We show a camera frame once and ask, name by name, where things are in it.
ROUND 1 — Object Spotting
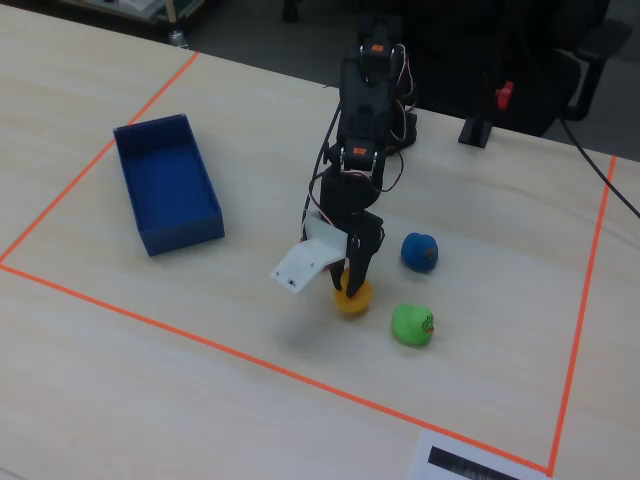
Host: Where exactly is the white paper with black bar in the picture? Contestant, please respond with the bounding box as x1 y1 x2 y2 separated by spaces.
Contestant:
408 430 551 480

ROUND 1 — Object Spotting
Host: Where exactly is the wooden shelf cart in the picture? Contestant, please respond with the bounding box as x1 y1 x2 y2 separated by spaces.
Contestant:
54 0 209 49

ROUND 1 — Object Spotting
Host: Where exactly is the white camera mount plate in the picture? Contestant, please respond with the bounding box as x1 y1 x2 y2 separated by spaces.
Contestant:
270 213 350 296

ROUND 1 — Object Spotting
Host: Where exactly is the blue rubber duck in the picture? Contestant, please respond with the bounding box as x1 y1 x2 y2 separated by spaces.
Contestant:
400 231 440 273

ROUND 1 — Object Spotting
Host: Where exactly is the black cable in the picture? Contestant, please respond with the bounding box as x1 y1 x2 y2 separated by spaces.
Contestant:
557 112 640 220

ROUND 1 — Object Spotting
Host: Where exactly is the black clamp with red handle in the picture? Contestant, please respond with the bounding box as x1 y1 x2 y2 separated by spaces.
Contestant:
457 69 515 149

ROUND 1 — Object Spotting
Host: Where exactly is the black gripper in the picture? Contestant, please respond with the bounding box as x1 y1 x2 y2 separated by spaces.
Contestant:
318 167 385 299

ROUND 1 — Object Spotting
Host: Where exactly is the orange tape strip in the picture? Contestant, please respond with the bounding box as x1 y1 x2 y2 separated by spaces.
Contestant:
0 262 554 476
547 155 618 477
0 51 201 265

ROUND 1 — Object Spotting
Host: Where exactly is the blue plastic box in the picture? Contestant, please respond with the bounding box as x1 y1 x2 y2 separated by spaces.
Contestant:
112 113 226 258

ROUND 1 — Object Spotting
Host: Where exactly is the green rubber duck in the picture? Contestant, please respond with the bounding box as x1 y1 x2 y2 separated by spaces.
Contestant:
390 302 435 350

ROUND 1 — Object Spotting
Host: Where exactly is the yellow rubber duck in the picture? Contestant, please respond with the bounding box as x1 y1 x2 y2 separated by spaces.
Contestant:
333 267 375 316

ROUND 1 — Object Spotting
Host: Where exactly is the black office chair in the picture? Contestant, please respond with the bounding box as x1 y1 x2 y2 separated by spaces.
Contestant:
414 0 635 139

